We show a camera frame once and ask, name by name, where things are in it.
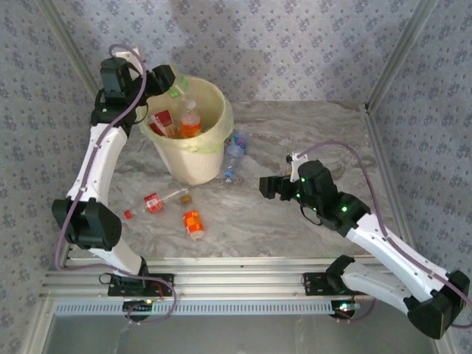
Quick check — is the small clear bottle green label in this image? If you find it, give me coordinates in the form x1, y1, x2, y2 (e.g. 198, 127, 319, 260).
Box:
166, 74, 192, 100

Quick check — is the clear bottle with blue cap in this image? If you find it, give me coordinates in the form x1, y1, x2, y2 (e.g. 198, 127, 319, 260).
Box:
222, 130, 249, 186

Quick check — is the orange juice bottle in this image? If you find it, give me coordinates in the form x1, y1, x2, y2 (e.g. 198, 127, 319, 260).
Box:
178, 98, 203, 140

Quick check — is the small orange checkered bottle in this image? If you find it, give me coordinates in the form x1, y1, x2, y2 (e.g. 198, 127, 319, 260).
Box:
182, 209, 207, 240

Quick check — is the clear bottle with red cap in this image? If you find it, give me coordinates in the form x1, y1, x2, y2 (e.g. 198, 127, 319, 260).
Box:
123, 187, 191, 221

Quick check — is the cream ribbed plastic bin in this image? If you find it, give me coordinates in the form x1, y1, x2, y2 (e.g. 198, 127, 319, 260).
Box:
138, 75, 236, 187

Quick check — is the small controller board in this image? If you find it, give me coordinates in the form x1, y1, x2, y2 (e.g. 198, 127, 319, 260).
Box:
122, 299, 155, 321
330, 299, 361, 320

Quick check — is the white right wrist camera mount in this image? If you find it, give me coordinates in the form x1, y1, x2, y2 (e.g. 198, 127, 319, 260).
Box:
285, 151, 311, 184

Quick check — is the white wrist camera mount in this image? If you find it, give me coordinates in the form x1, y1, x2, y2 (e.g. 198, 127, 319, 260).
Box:
111, 44, 144, 66
285, 151, 311, 184

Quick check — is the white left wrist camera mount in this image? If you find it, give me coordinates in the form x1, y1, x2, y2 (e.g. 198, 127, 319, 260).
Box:
111, 44, 144, 66

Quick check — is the purple cable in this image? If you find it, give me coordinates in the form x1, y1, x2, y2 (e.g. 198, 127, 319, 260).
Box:
297, 141, 472, 329
54, 43, 178, 326

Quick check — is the aluminium side rail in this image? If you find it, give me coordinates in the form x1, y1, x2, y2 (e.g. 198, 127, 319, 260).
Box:
363, 104, 420, 255

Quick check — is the aluminium frame post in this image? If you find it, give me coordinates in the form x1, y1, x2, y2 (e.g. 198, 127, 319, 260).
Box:
364, 0, 440, 111
35, 0, 97, 103

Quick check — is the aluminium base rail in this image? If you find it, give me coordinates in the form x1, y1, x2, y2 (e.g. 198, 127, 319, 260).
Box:
39, 257, 406, 300

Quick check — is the grey slotted cable duct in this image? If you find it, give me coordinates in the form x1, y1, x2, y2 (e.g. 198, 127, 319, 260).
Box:
53, 299, 339, 317

